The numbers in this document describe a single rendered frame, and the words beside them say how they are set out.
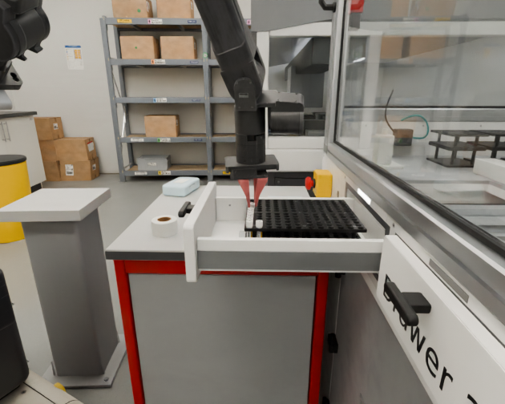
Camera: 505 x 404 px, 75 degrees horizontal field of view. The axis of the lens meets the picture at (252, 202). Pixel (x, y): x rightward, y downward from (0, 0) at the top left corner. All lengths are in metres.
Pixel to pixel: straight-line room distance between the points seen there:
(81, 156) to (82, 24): 1.71
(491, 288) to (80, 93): 5.24
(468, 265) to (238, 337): 0.72
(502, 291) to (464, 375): 0.09
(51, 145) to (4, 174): 2.11
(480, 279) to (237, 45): 0.43
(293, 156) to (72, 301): 1.06
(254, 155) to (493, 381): 0.46
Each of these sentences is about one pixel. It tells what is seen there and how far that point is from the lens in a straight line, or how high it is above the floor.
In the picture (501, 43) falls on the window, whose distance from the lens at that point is 0.42.
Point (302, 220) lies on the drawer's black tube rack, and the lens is 0.65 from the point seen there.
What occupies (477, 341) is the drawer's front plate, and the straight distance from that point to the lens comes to 0.37.
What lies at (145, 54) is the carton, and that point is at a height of 1.60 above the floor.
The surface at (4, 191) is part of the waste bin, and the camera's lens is 3.16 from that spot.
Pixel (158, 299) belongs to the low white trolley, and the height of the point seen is 0.61.
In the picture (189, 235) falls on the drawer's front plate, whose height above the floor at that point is 0.91.
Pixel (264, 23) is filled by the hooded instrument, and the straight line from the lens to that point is 1.47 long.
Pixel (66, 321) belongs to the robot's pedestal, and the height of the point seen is 0.29.
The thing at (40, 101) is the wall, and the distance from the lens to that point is 5.62.
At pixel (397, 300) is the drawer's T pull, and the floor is 0.91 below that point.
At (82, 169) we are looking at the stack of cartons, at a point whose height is 0.16.
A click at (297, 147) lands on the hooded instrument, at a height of 0.91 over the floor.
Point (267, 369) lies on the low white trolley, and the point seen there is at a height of 0.37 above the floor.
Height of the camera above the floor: 1.13
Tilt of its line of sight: 18 degrees down
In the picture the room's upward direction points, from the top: straight up
